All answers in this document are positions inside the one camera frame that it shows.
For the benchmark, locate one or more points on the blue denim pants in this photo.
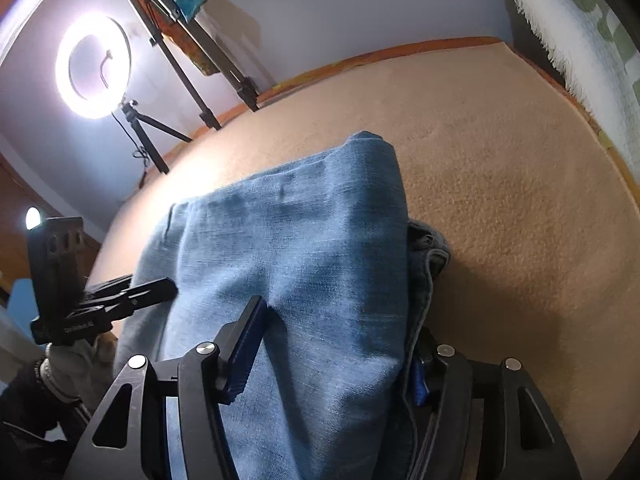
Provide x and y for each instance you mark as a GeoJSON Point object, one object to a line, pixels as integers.
{"type": "Point", "coordinates": [310, 260]}

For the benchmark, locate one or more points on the light blue object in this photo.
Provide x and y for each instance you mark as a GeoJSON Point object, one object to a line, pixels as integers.
{"type": "Point", "coordinates": [22, 305]}

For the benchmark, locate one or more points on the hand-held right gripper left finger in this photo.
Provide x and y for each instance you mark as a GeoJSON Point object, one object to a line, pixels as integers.
{"type": "Point", "coordinates": [245, 357]}

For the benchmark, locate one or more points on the white green striped blanket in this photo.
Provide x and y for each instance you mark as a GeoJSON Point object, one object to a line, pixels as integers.
{"type": "Point", "coordinates": [590, 45]}

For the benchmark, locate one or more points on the black tripod legs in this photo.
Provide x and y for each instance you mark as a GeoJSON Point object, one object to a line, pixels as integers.
{"type": "Point", "coordinates": [190, 50]}

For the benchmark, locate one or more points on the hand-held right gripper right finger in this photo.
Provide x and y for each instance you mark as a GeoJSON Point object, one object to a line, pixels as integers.
{"type": "Point", "coordinates": [419, 385]}

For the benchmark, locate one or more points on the person's left hand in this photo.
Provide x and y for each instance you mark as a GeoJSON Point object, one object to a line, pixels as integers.
{"type": "Point", "coordinates": [75, 366]}

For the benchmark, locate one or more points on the small black tripod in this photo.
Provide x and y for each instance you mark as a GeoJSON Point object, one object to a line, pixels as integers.
{"type": "Point", "coordinates": [150, 132]}

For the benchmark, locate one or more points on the beige blanket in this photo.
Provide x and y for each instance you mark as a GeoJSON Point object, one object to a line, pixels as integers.
{"type": "Point", "coordinates": [500, 185]}

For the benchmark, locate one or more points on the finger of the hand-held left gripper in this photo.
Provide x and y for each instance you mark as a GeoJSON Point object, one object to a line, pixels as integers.
{"type": "Point", "coordinates": [112, 284]}
{"type": "Point", "coordinates": [150, 296]}

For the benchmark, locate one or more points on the brown wooden panel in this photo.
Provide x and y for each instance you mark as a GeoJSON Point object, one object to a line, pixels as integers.
{"type": "Point", "coordinates": [30, 195]}

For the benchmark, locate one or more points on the person's left forearm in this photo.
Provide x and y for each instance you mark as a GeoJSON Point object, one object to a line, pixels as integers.
{"type": "Point", "coordinates": [25, 405]}

